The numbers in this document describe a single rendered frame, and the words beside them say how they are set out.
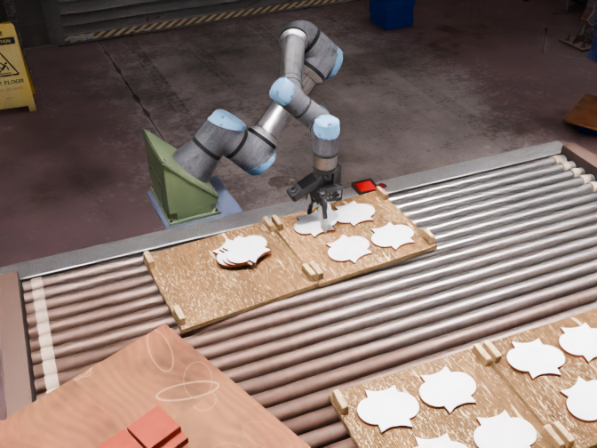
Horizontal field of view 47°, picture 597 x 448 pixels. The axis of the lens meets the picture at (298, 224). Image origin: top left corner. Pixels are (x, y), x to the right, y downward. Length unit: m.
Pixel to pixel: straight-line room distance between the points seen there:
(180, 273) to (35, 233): 2.06
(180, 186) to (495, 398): 1.18
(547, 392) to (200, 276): 0.98
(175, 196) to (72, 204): 1.95
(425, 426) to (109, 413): 0.70
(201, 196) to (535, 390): 1.21
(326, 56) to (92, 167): 2.43
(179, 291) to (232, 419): 0.57
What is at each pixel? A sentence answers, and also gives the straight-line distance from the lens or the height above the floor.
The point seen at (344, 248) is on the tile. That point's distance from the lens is 2.06.
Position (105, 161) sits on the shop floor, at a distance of 4.54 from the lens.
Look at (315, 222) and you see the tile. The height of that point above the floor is 0.95.
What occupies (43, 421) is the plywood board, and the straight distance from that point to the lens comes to 1.57.
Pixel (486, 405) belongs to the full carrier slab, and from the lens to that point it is 1.70.
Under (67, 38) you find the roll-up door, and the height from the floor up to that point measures 0.06.
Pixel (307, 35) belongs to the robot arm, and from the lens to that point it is 2.33.
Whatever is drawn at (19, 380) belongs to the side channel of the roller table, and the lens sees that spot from 1.80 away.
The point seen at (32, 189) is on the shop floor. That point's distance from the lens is 4.38.
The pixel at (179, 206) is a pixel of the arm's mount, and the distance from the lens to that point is 2.29.
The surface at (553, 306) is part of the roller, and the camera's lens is 2.03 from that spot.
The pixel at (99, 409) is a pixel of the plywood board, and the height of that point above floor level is 1.04.
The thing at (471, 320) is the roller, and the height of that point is 0.91.
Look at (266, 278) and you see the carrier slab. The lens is 1.96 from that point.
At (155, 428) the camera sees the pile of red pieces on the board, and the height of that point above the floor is 1.21.
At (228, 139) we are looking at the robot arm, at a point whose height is 1.12.
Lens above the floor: 2.20
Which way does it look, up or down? 35 degrees down
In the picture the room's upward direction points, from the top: straight up
